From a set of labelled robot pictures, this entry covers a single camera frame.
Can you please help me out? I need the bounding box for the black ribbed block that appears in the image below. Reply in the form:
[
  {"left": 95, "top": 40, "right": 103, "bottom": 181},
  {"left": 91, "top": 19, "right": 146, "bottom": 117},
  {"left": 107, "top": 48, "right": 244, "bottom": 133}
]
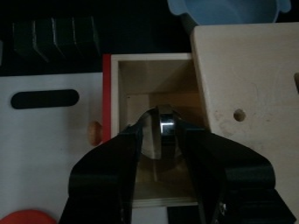
[{"left": 11, "top": 16, "right": 102, "bottom": 63}]

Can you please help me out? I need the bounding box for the white cutting board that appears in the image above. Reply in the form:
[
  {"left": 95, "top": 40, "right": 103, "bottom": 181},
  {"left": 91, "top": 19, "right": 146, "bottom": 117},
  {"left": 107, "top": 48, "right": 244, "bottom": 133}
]
[{"left": 0, "top": 72, "right": 168, "bottom": 224}]

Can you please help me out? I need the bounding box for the light blue bowl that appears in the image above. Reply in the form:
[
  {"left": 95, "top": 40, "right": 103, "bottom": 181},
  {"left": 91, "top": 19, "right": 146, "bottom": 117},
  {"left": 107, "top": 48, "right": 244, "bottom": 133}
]
[{"left": 166, "top": 0, "right": 292, "bottom": 26}]

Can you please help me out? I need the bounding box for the light wooden cabinet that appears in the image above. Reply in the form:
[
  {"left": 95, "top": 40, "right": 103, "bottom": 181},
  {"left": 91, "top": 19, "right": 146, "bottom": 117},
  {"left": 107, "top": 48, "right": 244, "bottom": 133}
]
[{"left": 190, "top": 22, "right": 299, "bottom": 224}]

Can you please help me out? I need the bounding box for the red dough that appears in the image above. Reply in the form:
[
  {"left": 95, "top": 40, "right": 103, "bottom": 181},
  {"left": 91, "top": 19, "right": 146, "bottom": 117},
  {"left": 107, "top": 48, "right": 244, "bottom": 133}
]
[{"left": 0, "top": 209, "right": 59, "bottom": 224}]

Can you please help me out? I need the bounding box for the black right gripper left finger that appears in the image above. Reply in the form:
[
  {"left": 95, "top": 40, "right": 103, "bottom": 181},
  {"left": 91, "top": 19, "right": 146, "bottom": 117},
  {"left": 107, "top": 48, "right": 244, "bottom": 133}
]
[{"left": 58, "top": 123, "right": 146, "bottom": 224}]

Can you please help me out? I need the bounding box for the wooden drawer with red front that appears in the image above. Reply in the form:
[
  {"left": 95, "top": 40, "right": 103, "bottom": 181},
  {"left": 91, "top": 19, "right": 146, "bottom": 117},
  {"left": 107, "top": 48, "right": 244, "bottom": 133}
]
[{"left": 86, "top": 52, "right": 210, "bottom": 208}]

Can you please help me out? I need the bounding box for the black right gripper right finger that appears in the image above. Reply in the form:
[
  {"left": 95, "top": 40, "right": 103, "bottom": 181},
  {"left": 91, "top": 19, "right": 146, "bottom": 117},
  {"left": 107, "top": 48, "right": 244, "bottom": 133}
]
[{"left": 174, "top": 116, "right": 298, "bottom": 224}]

